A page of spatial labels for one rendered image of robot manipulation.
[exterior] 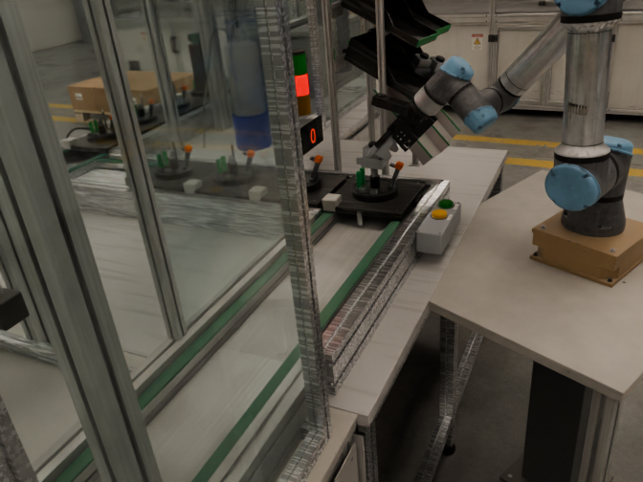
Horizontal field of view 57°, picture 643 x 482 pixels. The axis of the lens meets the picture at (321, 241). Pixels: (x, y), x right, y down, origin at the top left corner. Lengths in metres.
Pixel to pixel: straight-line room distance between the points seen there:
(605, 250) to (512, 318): 0.29
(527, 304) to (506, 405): 1.04
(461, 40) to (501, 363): 3.79
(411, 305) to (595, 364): 0.42
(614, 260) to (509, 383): 1.13
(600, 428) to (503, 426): 1.01
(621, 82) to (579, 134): 4.28
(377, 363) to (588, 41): 0.79
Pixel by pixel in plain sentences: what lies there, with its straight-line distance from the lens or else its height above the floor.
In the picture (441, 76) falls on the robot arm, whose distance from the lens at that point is 1.56.
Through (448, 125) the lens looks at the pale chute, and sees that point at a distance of 2.14.
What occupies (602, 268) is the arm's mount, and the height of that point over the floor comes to 0.90.
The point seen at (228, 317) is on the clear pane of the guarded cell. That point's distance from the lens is 0.74.
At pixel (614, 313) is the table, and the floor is 0.86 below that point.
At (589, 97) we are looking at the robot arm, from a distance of 1.39.
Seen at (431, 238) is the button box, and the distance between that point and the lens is 1.55.
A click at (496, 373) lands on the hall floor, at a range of 2.59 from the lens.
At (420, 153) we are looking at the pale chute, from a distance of 1.90.
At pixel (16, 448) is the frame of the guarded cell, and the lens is 0.53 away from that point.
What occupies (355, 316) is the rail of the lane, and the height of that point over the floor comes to 0.96.
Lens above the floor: 1.67
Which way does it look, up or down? 28 degrees down
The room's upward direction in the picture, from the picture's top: 5 degrees counter-clockwise
